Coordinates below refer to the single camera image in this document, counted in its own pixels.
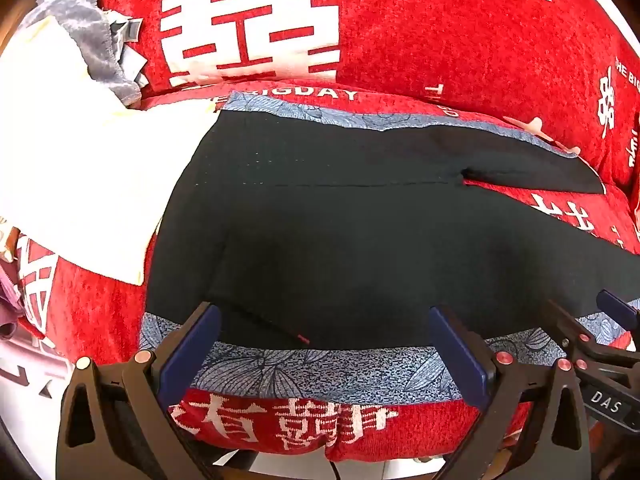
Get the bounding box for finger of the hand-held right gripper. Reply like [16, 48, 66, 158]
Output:
[597, 289, 640, 331]
[546, 299, 640, 386]

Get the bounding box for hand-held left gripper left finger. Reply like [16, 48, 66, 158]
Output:
[56, 301, 223, 480]

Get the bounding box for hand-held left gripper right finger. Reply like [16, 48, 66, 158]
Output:
[427, 305, 593, 480]

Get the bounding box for black pants with patterned stripes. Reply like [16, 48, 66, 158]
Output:
[140, 91, 640, 406]

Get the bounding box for red printed sofa seat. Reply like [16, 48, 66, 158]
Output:
[15, 80, 640, 463]

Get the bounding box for white storage box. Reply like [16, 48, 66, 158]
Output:
[0, 335, 76, 401]

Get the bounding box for pink purple cloth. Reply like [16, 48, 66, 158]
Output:
[0, 220, 56, 351]

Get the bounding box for white cloth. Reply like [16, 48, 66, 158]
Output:
[0, 15, 221, 286]

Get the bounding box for grey velvet garment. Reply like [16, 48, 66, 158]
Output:
[20, 0, 148, 108]

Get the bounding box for red printed sofa backrest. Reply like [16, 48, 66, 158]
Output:
[85, 0, 640, 191]

